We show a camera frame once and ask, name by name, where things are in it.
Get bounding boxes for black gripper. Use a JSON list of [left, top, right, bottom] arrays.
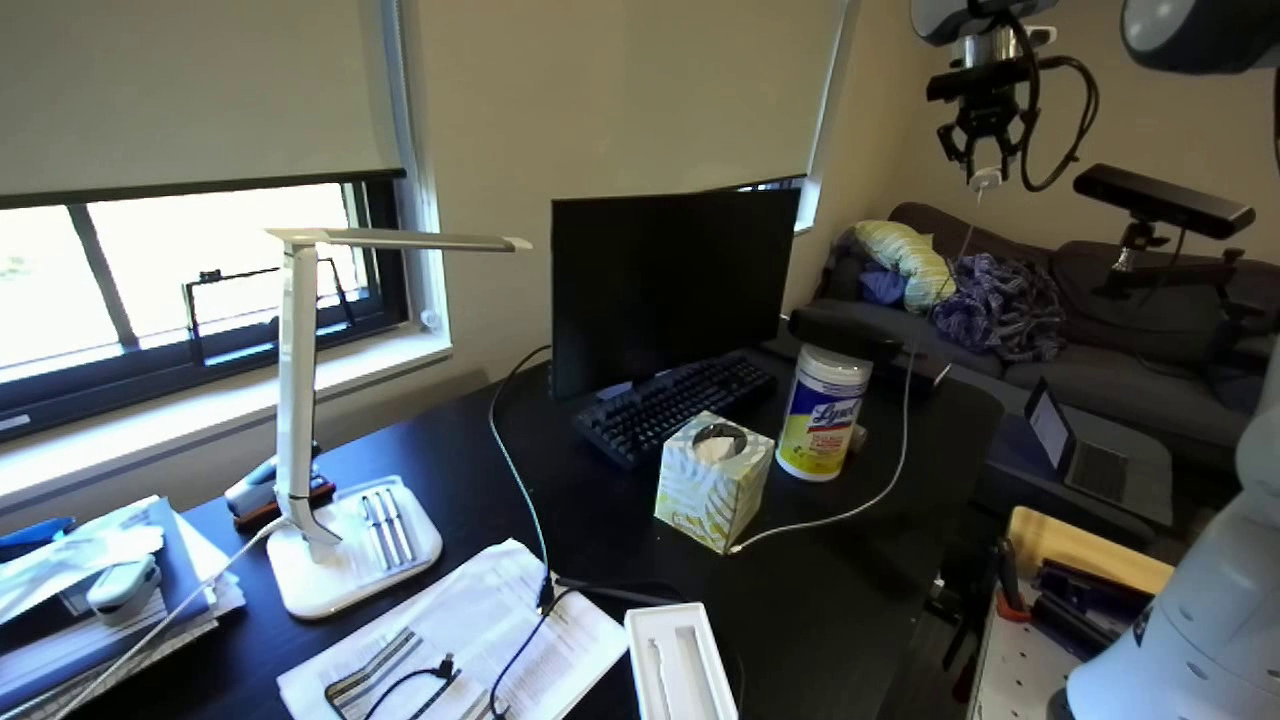
[[936, 92, 1042, 190]]

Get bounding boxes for white charger cable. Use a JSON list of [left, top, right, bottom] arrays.
[[723, 183, 1001, 562]]

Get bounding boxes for small dark laptop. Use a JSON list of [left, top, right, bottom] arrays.
[[1022, 380, 1182, 532]]

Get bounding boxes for purple cloth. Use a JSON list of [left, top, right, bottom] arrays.
[[931, 251, 1071, 370]]

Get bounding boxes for dark couch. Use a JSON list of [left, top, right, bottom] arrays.
[[811, 196, 1280, 466]]

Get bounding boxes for disinfecting wipes canister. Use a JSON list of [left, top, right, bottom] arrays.
[[773, 308, 905, 490]]

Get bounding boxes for black computer monitor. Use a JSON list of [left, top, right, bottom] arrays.
[[550, 176, 811, 480]]

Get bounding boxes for wooden tray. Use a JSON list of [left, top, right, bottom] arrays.
[[996, 500, 1183, 632]]

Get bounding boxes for yellow patterned tissue box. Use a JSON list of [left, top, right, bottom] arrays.
[[653, 409, 782, 562]]

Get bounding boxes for black and red tools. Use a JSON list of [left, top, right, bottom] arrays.
[[1029, 555, 1168, 659]]

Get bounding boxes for white perforated mounting table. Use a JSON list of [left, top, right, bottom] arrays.
[[963, 585, 1136, 720]]

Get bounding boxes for white folded booklet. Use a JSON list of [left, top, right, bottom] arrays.
[[495, 585, 636, 720]]

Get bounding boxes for papers stack on desk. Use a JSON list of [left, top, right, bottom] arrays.
[[356, 567, 574, 720]]

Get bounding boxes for white printed paper sheet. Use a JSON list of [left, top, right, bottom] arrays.
[[278, 537, 557, 720]]

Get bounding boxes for white desk lamp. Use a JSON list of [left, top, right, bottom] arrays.
[[260, 223, 536, 623]]

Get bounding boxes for cream roller blind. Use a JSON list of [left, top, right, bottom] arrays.
[[0, 0, 408, 209]]

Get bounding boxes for stack of books and papers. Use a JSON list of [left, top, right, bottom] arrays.
[[0, 492, 254, 720]]

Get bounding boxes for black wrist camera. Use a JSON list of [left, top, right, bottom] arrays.
[[923, 54, 1071, 108]]

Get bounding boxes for black camera on stand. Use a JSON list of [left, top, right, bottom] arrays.
[[1071, 160, 1262, 299]]

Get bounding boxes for grey laptop power cable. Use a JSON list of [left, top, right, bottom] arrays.
[[480, 342, 561, 593]]

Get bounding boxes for black window frame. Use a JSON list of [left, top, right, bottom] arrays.
[[0, 166, 418, 432]]

